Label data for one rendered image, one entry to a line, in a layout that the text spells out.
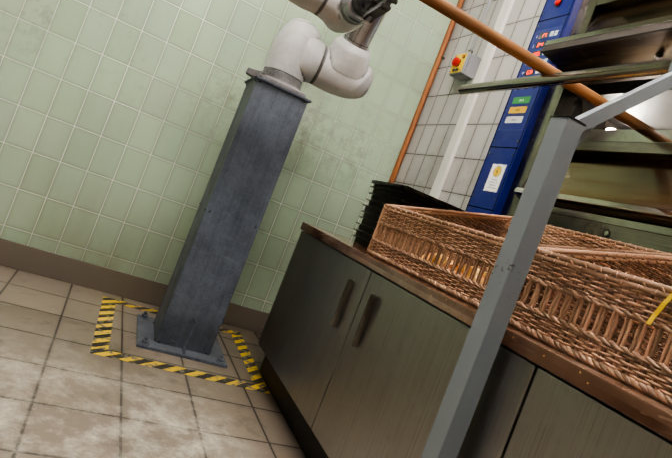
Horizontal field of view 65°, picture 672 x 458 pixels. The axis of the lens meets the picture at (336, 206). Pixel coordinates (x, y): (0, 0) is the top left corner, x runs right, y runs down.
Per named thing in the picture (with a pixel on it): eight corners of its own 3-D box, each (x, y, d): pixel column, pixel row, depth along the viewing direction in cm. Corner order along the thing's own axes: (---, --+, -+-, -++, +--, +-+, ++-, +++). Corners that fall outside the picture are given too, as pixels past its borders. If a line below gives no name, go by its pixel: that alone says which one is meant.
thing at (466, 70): (459, 81, 237) (467, 61, 237) (473, 79, 228) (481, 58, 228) (447, 74, 234) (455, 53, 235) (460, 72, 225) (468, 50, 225)
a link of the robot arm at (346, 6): (363, 31, 142) (373, 27, 136) (334, 15, 138) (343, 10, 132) (375, -1, 142) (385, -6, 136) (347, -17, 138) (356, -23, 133)
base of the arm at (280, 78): (240, 77, 199) (245, 64, 199) (292, 101, 207) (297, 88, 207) (249, 72, 182) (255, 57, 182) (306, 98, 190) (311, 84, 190)
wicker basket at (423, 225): (482, 294, 174) (512, 216, 174) (639, 366, 123) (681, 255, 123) (362, 250, 153) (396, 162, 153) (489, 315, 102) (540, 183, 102)
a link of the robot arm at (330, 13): (363, 35, 142) (322, 10, 137) (342, 44, 156) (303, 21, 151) (379, -1, 142) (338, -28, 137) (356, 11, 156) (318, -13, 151)
